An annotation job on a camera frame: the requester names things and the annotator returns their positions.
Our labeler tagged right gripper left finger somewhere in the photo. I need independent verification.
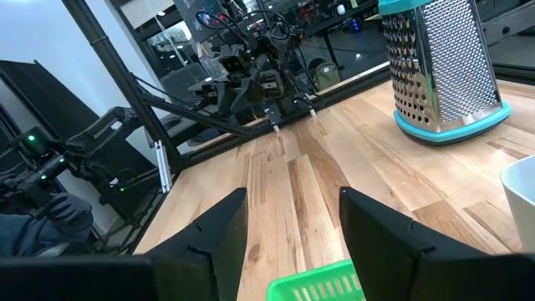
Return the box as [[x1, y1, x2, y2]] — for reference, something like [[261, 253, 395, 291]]
[[0, 186, 250, 301]]

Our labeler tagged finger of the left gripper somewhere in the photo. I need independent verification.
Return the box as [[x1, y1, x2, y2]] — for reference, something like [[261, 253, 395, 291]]
[[299, 94, 318, 120], [267, 104, 283, 135]]

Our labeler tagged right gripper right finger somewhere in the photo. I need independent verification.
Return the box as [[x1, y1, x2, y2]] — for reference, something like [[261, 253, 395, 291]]
[[339, 186, 535, 301]]

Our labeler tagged person's forearm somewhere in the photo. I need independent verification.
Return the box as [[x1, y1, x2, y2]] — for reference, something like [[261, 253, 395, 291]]
[[0, 212, 87, 258]]

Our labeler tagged olive green backpack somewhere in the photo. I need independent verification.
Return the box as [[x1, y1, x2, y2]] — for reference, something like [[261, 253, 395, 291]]
[[312, 60, 343, 92]]

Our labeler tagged green plastic basket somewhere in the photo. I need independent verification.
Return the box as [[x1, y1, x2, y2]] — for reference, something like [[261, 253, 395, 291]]
[[265, 258, 367, 301]]

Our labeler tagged person's hand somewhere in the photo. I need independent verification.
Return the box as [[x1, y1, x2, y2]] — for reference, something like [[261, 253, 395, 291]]
[[43, 191, 95, 232]]

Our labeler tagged metal box grater teal trim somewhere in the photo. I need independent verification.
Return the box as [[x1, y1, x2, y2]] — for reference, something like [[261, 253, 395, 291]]
[[377, 0, 513, 147]]

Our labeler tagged white plastic bin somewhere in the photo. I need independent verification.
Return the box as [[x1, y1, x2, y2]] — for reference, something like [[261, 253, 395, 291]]
[[500, 154, 535, 255]]

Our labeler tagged black panel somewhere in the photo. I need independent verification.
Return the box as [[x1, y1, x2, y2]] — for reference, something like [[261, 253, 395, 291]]
[[0, 59, 104, 141]]

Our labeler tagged silver frame bracket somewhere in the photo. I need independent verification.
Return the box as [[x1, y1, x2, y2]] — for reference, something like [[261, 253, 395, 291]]
[[153, 139, 174, 194]]

